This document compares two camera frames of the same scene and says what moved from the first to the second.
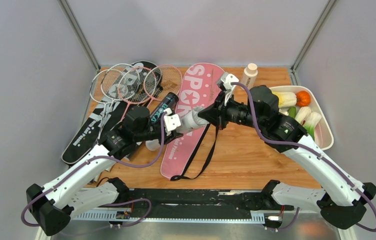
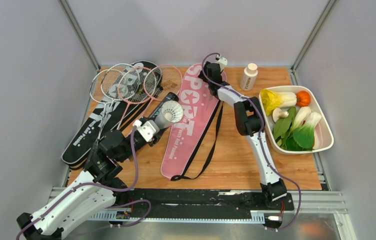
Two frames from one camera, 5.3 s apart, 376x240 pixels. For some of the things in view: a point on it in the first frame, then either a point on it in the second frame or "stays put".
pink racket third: (135, 85) stays put
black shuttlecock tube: (170, 101) stays put
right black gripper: (215, 113) to (203, 75)
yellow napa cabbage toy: (286, 99) stays put
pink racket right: (160, 80) stays put
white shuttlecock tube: (190, 120) to (171, 111)
